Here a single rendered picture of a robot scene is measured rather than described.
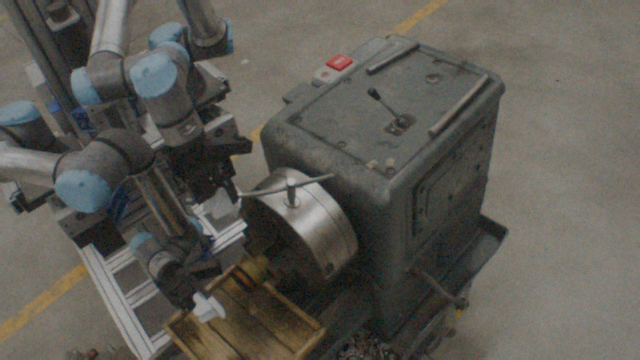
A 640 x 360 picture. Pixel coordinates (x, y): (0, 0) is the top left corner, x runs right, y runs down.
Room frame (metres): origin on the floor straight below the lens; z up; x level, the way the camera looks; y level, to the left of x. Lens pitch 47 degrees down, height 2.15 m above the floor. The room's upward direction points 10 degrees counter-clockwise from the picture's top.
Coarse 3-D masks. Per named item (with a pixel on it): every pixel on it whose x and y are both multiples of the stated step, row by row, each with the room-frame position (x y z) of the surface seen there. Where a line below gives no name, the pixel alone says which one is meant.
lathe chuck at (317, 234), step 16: (272, 176) 0.92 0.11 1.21; (304, 192) 0.83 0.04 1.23; (272, 208) 0.79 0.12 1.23; (288, 208) 0.79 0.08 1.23; (304, 208) 0.78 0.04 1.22; (320, 208) 0.79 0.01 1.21; (272, 224) 0.81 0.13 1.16; (288, 224) 0.75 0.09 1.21; (304, 224) 0.75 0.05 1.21; (320, 224) 0.75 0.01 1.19; (288, 240) 0.77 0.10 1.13; (304, 240) 0.72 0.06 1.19; (320, 240) 0.72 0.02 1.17; (336, 240) 0.73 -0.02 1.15; (304, 256) 0.73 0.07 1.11; (320, 256) 0.70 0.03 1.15; (336, 256) 0.71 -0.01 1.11; (336, 272) 0.71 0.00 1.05; (320, 288) 0.70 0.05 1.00
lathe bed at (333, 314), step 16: (288, 288) 0.85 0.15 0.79; (304, 288) 0.83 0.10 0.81; (336, 288) 0.78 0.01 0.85; (352, 288) 0.76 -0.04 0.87; (368, 288) 0.75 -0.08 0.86; (304, 304) 0.75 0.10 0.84; (320, 304) 0.74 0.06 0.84; (336, 304) 0.72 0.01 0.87; (352, 304) 0.71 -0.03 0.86; (368, 304) 0.77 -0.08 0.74; (320, 320) 0.68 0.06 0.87; (336, 320) 0.67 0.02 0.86; (352, 320) 0.73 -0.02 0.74; (336, 336) 0.69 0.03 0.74; (352, 336) 0.70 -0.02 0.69; (160, 352) 0.67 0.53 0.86; (176, 352) 0.67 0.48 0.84; (320, 352) 0.66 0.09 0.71; (336, 352) 0.66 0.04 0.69
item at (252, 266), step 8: (248, 256) 0.75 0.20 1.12; (256, 256) 0.76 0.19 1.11; (264, 256) 0.75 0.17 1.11; (240, 264) 0.74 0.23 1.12; (248, 264) 0.73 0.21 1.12; (256, 264) 0.73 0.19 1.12; (264, 264) 0.74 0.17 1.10; (232, 272) 0.72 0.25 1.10; (240, 272) 0.72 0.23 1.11; (248, 272) 0.71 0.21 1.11; (256, 272) 0.71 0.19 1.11; (264, 272) 0.71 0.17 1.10; (240, 280) 0.70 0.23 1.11; (248, 280) 0.70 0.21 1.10; (256, 280) 0.70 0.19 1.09; (264, 280) 0.71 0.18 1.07; (248, 288) 0.68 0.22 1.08
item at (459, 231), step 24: (480, 192) 1.06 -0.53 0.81; (456, 216) 0.95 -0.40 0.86; (432, 240) 0.87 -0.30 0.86; (456, 240) 0.97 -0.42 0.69; (408, 264) 0.81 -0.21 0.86; (432, 264) 0.89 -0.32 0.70; (384, 288) 0.74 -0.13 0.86; (408, 288) 0.81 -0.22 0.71; (432, 288) 0.88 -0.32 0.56; (384, 312) 0.75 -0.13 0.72; (408, 312) 0.81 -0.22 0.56; (384, 336) 0.74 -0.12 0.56; (432, 336) 0.94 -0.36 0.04
